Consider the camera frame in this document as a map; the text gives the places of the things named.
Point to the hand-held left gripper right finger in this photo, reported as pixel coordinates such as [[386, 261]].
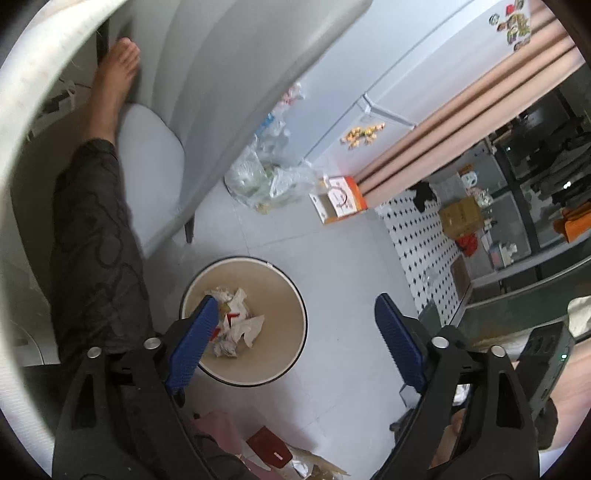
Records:
[[398, 344]]

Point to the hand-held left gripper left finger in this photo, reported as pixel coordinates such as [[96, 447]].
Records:
[[194, 344]]

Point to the crushed clear plastic bottle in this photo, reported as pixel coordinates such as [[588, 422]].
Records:
[[226, 348]]

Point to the torn white red wrapper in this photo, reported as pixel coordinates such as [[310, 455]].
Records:
[[233, 318]]

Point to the white tissue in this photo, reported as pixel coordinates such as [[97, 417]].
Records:
[[249, 330]]

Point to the torn white carton piece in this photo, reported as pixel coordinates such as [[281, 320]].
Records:
[[239, 300]]

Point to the beige waste bin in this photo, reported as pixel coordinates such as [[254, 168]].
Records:
[[277, 318]]

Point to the pink cloth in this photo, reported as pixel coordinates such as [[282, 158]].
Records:
[[219, 431]]

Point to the red bag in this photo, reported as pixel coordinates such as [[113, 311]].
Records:
[[467, 244]]

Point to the red packet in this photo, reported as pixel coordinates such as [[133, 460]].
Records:
[[270, 450]]

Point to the orange cloth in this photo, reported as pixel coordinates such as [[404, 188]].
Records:
[[572, 224]]

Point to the person's trouser leg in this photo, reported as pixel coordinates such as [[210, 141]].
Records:
[[97, 249]]

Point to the brown cardboard box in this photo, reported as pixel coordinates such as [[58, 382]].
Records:
[[461, 217]]

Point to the torn brown paper bag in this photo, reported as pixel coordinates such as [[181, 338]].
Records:
[[318, 464]]

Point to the black cloth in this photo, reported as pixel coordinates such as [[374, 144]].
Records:
[[424, 196]]

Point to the orange white box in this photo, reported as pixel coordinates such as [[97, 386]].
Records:
[[339, 201]]

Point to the glass sliding door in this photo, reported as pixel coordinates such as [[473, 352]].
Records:
[[531, 184]]

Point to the clear plastic bags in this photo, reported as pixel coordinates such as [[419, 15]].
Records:
[[263, 175]]

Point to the cluster of fridge magnets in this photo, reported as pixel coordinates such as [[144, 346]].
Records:
[[362, 134], [512, 23]]

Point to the pink curtain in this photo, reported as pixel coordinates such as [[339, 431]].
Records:
[[461, 120]]

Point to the grey chair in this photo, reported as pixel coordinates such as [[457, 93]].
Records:
[[221, 92]]

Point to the person's bare foot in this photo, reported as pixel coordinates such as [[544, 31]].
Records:
[[115, 83]]

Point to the white refrigerator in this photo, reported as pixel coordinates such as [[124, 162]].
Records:
[[415, 69]]

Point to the white paper bag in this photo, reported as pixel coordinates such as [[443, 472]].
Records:
[[57, 99]]

